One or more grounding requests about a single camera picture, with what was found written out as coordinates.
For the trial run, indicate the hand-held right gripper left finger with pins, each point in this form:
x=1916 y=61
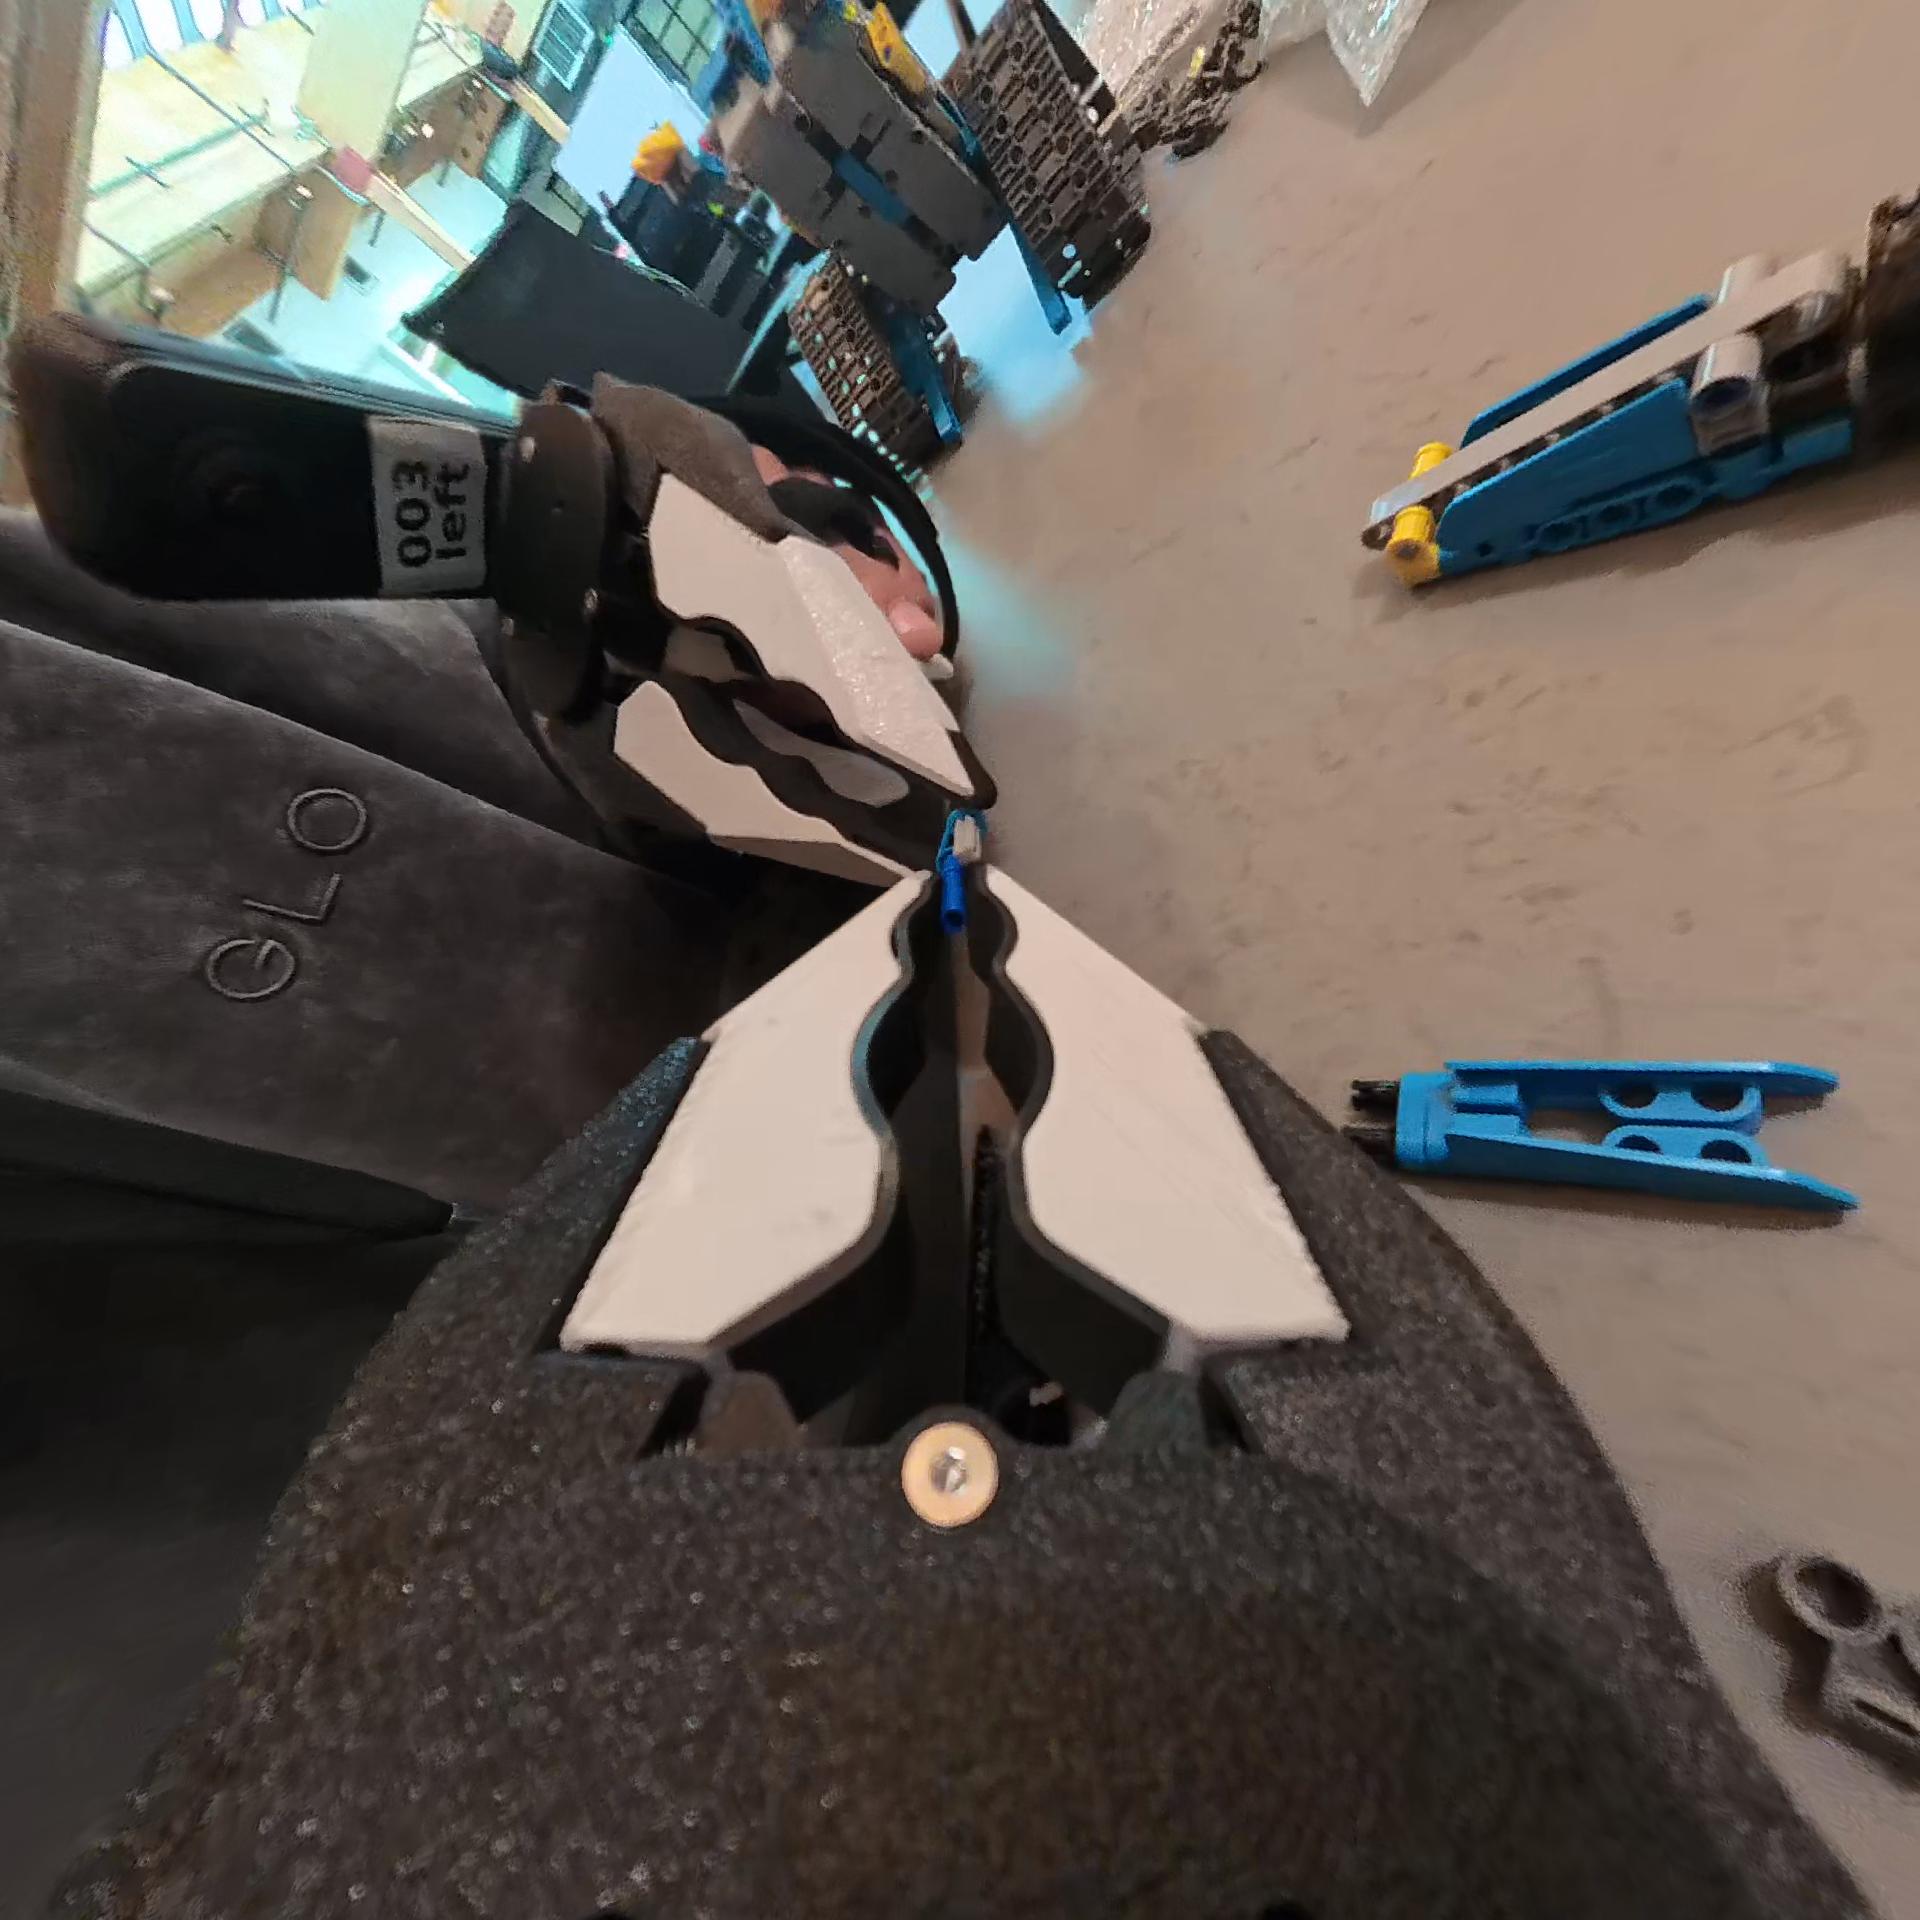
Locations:
x=734 y=1185

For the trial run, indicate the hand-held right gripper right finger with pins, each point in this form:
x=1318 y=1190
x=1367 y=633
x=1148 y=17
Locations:
x=1171 y=1185

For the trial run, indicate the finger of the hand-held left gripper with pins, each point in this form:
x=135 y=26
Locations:
x=705 y=779
x=839 y=645

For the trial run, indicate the small blue beam brick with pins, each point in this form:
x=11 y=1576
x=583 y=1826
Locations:
x=950 y=843

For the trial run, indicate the blue pin brick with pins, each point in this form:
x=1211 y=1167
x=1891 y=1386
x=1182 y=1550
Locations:
x=952 y=906

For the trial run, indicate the blue panel brick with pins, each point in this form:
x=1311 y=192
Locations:
x=1499 y=1142

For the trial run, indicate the wheel and beam assembly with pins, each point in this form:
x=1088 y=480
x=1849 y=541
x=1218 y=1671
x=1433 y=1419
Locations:
x=1575 y=465

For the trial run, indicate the dark grey connector brick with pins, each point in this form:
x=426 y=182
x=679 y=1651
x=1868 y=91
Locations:
x=1844 y=1635

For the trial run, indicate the grey desk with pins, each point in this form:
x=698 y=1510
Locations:
x=1424 y=826

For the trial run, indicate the person's left hand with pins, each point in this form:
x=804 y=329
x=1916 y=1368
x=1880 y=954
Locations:
x=908 y=608

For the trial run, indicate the paned window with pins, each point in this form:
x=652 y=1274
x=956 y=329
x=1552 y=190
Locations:
x=166 y=24

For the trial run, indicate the distant toy brick models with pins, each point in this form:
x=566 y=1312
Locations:
x=900 y=182

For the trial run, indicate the person's dark clothing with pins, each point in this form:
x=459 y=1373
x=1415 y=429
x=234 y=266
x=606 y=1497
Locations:
x=225 y=975

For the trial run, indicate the clear bag with black parts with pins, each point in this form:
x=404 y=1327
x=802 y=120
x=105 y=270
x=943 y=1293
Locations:
x=1185 y=75

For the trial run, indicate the clear plastic bag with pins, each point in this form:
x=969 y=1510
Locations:
x=1350 y=38

